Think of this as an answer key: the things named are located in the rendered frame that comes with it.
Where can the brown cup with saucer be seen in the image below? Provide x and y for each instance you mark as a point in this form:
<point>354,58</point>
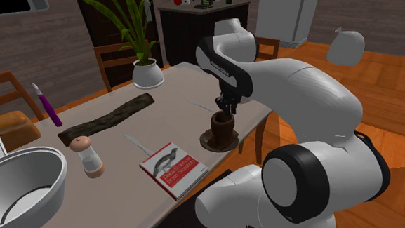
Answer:
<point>221,132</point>

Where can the white refrigerator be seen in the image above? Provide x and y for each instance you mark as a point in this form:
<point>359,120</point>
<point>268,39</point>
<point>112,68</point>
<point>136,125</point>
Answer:
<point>283,11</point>

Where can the grey framed window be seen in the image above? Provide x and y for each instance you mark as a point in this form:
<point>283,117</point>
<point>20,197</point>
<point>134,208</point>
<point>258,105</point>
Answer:
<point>6,6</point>

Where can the wooden chair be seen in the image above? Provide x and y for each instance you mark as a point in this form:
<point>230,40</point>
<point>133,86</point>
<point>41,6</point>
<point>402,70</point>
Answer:
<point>271,43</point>
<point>3,98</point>
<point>113,62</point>

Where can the grey dining table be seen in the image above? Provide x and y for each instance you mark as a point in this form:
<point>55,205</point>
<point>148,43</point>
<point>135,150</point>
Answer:
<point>124,202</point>

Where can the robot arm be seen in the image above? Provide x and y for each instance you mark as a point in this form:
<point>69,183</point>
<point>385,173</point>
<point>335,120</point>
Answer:
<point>311,98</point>

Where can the glass shaker with tan caps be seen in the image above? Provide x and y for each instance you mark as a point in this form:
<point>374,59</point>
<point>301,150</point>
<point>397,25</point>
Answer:
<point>89,159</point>

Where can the dark cabinet with items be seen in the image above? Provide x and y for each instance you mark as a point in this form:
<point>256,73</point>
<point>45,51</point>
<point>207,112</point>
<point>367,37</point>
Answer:
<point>185,32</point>

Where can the green plant in white pot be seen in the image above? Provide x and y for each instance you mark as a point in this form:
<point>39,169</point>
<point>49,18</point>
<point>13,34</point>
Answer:
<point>147,74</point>

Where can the dark brown bark log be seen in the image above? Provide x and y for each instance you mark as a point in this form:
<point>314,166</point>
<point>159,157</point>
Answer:
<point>110,118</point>

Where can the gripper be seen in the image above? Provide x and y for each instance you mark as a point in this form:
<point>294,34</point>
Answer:
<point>230,98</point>

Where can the thin silver knife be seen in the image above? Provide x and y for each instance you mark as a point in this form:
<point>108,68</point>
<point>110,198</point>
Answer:
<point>198,105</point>

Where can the purple craft knife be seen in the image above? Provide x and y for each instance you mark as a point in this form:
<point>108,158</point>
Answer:
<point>50,110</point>

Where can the red and white bird book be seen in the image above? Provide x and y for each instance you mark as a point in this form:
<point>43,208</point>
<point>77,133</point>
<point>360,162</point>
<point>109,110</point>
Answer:
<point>177,173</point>

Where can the brown bread loaf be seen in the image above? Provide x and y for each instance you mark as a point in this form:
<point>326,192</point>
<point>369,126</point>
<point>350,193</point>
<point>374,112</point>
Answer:
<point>11,130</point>

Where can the white knife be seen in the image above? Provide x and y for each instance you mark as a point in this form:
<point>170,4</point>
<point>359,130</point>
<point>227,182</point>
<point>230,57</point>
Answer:
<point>135,143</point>

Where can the grey metal pot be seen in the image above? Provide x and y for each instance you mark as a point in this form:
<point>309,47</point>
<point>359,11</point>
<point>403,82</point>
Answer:
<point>13,176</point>

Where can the white tied bag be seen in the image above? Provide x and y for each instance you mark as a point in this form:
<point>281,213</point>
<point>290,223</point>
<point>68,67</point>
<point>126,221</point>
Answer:
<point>347,49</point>

